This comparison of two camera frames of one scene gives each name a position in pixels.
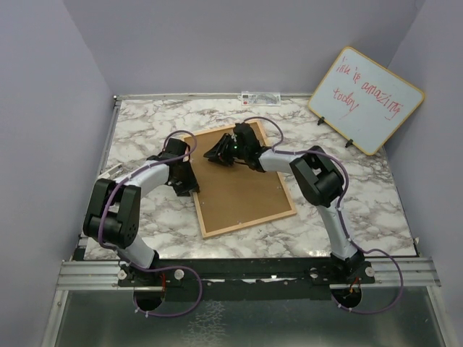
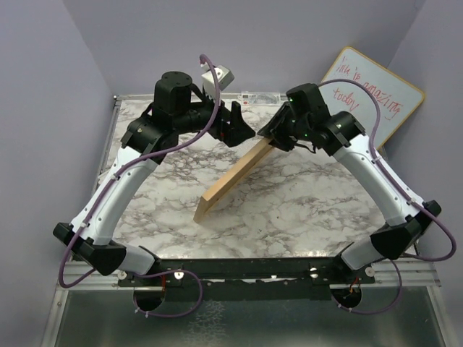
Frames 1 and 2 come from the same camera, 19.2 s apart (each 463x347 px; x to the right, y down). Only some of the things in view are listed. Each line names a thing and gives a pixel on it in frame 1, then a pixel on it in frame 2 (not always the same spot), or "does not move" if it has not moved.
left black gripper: x=192 y=183 to x=231 y=126
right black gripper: x=218 y=152 to x=275 y=126
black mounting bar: x=252 y=279 does not move
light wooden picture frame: x=196 y=199 to x=252 y=158
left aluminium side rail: x=116 y=103 does not move
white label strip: x=260 y=99 does not move
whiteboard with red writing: x=364 y=100 does not move
